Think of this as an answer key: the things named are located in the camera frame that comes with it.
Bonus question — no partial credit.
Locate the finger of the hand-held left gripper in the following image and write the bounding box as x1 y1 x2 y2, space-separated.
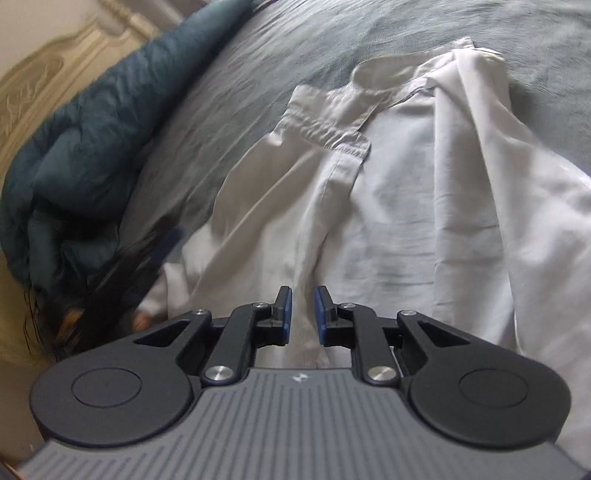
153 227 186 276

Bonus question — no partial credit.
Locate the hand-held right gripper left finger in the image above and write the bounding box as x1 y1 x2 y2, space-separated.
134 285 294 387

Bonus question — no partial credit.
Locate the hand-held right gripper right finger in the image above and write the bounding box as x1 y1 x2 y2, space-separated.
314 285 472 385

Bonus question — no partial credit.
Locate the white shirt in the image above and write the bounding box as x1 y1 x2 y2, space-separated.
137 36 591 464

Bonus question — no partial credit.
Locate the teal pillow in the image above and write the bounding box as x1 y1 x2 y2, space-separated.
0 0 256 297

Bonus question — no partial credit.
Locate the carved beige headboard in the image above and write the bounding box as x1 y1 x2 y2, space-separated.
0 0 163 160

